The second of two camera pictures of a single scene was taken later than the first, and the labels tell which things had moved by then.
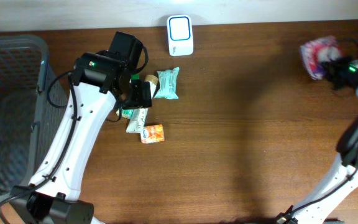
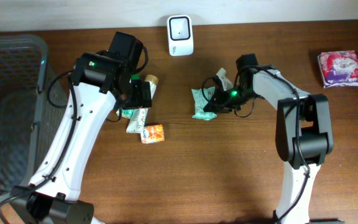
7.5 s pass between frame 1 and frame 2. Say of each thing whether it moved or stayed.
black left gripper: stayed
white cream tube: stayed
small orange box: stayed
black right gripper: moved
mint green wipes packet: moved
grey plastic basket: stayed
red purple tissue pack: moved
